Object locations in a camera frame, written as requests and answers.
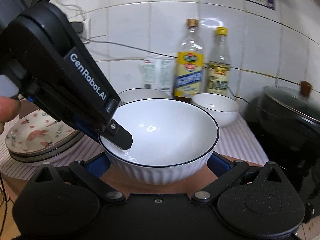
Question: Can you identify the white ribbed bowl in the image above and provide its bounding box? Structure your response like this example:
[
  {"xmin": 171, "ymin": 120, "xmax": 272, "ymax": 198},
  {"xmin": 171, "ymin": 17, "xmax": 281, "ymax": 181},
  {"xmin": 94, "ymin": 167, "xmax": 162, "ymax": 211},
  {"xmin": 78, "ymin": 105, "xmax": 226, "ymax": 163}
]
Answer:
[
  {"xmin": 191, "ymin": 93, "xmax": 239, "ymax": 128},
  {"xmin": 119, "ymin": 88, "xmax": 169, "ymax": 104},
  {"xmin": 99, "ymin": 99, "xmax": 220, "ymax": 185}
]

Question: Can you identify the white ribbed bowl front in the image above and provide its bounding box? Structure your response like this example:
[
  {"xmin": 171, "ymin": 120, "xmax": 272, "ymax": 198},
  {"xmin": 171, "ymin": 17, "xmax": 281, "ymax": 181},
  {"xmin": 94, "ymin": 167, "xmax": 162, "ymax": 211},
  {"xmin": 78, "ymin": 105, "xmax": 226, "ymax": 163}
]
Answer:
[{"xmin": 99, "ymin": 99, "xmax": 220, "ymax": 185}]

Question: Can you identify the pink bunny carrot plate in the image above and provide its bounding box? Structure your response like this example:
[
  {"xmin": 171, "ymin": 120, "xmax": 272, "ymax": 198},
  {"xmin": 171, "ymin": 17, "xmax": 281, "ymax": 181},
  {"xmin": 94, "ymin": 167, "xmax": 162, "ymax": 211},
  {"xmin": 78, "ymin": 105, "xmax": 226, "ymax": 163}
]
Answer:
[{"xmin": 5, "ymin": 109, "xmax": 82, "ymax": 155}]

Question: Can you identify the blue fried egg plate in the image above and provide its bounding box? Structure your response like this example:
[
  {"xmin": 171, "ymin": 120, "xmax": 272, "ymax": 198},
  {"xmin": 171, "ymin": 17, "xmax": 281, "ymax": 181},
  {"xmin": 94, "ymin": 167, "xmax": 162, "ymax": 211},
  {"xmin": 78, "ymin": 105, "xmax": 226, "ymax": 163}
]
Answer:
[{"xmin": 9, "ymin": 132, "xmax": 84, "ymax": 164}]

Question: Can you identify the white sun plate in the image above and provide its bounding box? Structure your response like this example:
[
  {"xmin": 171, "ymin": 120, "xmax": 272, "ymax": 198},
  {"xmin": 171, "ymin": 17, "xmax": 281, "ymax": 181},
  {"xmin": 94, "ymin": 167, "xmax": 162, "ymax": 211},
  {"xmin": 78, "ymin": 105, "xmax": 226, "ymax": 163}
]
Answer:
[{"xmin": 6, "ymin": 130, "xmax": 84, "ymax": 163}]

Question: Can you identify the person left hand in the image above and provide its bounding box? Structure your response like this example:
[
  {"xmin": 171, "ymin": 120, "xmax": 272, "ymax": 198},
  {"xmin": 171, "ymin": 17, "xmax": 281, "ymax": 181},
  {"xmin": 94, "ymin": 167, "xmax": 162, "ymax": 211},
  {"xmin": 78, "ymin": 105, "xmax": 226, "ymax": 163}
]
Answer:
[{"xmin": 0, "ymin": 96, "xmax": 21, "ymax": 134}]

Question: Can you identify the striped table cloth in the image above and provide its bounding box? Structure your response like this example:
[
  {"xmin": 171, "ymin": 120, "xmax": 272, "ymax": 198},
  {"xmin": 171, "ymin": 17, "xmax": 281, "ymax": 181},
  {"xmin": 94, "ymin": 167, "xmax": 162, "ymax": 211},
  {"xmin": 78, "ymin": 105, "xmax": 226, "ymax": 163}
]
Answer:
[{"xmin": 1, "ymin": 115, "xmax": 268, "ymax": 180}]

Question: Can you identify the black power adapter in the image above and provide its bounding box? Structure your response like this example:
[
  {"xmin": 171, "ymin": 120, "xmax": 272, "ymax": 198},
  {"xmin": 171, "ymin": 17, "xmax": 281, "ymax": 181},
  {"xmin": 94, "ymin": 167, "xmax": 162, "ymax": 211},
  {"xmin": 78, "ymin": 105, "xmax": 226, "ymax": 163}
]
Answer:
[{"xmin": 71, "ymin": 22, "xmax": 84, "ymax": 34}]

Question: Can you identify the white salt bag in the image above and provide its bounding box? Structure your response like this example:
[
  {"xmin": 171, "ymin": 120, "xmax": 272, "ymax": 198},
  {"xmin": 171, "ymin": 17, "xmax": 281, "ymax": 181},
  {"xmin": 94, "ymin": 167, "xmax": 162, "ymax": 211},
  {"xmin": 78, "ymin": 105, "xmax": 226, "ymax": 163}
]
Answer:
[{"xmin": 139, "ymin": 55, "xmax": 176, "ymax": 95}]

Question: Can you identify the black gas stove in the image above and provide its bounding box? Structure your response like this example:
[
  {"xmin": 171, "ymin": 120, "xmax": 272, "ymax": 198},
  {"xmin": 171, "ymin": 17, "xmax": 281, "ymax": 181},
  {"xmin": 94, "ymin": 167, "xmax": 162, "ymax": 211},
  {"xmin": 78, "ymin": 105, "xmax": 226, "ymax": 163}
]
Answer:
[{"xmin": 244, "ymin": 94, "xmax": 319, "ymax": 223}]

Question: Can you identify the black pot with lid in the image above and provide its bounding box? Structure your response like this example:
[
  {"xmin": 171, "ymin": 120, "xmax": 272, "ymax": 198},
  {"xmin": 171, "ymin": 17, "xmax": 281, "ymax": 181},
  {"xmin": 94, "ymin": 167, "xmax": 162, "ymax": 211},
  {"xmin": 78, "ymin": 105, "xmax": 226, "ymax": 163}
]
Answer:
[{"xmin": 256, "ymin": 81, "xmax": 319, "ymax": 137}]

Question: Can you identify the white vinegar bottle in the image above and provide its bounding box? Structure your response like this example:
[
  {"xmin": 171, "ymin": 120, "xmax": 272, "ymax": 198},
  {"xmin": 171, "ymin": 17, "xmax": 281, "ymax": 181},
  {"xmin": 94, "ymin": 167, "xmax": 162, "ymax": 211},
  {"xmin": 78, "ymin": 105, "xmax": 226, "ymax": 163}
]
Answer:
[{"xmin": 205, "ymin": 27, "xmax": 231, "ymax": 95}]

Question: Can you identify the cooking wine bottle yellow label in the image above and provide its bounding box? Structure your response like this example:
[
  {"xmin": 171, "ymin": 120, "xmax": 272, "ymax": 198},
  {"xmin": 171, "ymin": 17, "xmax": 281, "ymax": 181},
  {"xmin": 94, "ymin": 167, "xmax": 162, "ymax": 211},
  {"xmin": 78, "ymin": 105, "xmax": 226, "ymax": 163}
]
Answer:
[{"xmin": 173, "ymin": 19, "xmax": 204, "ymax": 103}]

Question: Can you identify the white wall socket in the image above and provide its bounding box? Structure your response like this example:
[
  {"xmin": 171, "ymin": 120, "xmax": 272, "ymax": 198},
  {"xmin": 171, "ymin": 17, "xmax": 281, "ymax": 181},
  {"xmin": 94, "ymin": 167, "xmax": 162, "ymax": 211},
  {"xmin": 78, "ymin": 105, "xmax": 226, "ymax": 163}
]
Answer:
[{"xmin": 79, "ymin": 19, "xmax": 91, "ymax": 44}]

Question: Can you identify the black power cable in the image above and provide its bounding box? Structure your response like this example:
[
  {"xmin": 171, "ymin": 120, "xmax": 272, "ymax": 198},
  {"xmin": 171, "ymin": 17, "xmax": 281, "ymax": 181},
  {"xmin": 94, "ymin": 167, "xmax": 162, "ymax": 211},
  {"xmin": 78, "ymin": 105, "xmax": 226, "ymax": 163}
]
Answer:
[{"xmin": 49, "ymin": 0, "xmax": 253, "ymax": 103}]

